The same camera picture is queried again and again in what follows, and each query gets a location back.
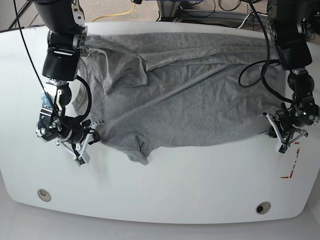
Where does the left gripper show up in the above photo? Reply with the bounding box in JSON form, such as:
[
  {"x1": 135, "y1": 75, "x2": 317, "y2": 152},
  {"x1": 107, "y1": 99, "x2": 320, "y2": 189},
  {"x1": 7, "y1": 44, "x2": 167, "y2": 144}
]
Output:
[{"x1": 260, "y1": 111, "x2": 309, "y2": 150}]

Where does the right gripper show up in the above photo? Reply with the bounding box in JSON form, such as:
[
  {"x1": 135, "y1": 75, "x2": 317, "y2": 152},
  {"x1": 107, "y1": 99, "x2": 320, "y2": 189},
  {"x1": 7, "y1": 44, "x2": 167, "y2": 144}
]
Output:
[{"x1": 55, "y1": 120, "x2": 105, "y2": 160}]

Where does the grey t-shirt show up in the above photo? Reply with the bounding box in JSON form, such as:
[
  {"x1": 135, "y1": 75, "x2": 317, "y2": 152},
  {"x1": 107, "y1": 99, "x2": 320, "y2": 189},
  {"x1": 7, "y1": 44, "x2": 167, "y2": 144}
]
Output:
[{"x1": 79, "y1": 32, "x2": 281, "y2": 165}]

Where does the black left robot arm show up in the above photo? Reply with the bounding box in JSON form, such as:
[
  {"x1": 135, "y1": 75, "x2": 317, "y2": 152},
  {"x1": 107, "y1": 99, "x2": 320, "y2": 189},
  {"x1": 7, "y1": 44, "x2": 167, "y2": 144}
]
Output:
[{"x1": 251, "y1": 0, "x2": 320, "y2": 154}]

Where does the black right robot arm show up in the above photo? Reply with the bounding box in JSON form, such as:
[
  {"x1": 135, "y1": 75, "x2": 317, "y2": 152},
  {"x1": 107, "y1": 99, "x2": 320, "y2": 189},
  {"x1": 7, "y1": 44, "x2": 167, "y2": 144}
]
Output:
[{"x1": 34, "y1": 0, "x2": 104, "y2": 166}]

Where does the red tape rectangle marking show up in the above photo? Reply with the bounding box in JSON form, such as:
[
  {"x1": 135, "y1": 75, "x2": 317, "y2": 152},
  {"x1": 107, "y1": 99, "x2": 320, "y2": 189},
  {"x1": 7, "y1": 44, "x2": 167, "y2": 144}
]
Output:
[{"x1": 278, "y1": 141, "x2": 302, "y2": 179}]

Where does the right table grommet hole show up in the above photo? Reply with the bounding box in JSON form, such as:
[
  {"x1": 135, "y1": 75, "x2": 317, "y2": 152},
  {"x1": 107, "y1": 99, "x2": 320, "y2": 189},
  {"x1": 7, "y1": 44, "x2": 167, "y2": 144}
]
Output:
[{"x1": 255, "y1": 201, "x2": 271, "y2": 215}]

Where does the table grommet hole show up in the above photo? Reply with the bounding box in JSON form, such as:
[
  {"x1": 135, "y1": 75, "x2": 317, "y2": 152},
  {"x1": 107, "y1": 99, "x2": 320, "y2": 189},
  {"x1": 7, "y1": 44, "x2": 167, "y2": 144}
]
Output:
[
  {"x1": 37, "y1": 189, "x2": 52, "y2": 203},
  {"x1": 255, "y1": 201, "x2": 271, "y2": 215}
]

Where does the left table grommet hole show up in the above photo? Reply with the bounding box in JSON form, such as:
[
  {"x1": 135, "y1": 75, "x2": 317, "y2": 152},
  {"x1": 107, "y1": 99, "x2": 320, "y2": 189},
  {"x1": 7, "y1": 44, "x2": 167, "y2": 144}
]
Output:
[{"x1": 37, "y1": 189, "x2": 52, "y2": 203}]

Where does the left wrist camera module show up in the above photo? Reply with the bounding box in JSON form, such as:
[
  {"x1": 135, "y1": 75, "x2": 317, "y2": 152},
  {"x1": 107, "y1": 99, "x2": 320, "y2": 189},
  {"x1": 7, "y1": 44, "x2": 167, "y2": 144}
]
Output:
[{"x1": 278, "y1": 144, "x2": 289, "y2": 155}]

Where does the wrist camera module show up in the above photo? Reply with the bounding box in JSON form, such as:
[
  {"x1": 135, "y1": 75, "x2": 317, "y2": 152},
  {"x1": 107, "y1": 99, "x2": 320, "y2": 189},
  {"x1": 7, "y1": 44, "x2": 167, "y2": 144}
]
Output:
[
  {"x1": 278, "y1": 144, "x2": 289, "y2": 155},
  {"x1": 73, "y1": 152, "x2": 91, "y2": 167}
]

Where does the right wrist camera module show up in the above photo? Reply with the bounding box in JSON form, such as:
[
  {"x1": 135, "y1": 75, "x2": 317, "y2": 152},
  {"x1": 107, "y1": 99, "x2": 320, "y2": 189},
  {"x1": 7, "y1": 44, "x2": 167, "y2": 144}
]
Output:
[{"x1": 73, "y1": 152, "x2": 91, "y2": 167}]

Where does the white cable on floor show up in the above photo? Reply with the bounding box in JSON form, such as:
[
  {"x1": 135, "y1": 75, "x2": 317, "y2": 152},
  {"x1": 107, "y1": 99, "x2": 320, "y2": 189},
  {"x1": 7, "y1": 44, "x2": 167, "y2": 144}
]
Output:
[{"x1": 237, "y1": 10, "x2": 271, "y2": 30}]

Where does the yellow cable on floor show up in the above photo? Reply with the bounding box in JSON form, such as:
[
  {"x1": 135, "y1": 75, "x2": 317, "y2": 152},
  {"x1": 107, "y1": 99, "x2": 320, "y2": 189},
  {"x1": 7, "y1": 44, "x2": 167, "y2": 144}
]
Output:
[{"x1": 91, "y1": 0, "x2": 142, "y2": 22}]

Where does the aluminium frame structure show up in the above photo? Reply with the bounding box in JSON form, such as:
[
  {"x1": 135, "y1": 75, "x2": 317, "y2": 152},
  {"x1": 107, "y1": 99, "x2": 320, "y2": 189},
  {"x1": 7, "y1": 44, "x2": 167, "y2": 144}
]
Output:
[{"x1": 156, "y1": 0, "x2": 268, "y2": 29}]

